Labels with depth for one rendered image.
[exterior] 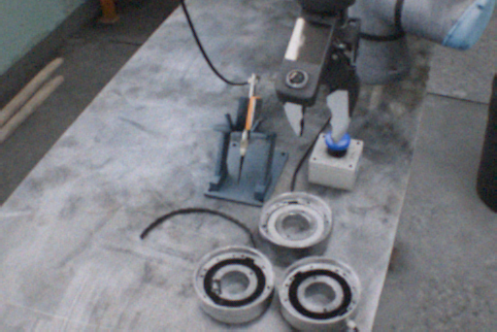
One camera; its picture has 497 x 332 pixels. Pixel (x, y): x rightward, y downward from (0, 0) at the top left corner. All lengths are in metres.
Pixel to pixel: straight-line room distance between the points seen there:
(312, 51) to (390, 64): 0.53
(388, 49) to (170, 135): 0.43
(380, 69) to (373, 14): 0.11
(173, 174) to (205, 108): 0.18
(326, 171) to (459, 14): 0.35
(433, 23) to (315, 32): 0.42
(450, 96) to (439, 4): 1.56
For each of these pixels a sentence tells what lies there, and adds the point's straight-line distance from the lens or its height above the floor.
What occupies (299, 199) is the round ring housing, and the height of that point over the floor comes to 0.83.
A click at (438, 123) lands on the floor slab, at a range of 2.45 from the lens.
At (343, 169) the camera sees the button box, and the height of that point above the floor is 0.84.
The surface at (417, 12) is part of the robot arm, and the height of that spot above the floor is 0.97.
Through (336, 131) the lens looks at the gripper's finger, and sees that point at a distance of 0.78.
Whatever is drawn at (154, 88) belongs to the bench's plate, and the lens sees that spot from 1.19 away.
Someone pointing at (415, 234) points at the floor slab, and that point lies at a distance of 2.00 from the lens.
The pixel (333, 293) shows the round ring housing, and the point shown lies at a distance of 0.81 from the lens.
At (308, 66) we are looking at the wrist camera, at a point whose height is 1.11.
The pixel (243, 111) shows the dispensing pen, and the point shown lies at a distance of 0.91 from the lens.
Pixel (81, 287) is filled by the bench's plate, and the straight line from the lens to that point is 0.87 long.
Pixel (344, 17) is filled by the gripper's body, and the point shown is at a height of 1.11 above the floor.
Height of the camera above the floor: 1.47
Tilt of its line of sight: 40 degrees down
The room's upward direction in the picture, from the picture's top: 3 degrees counter-clockwise
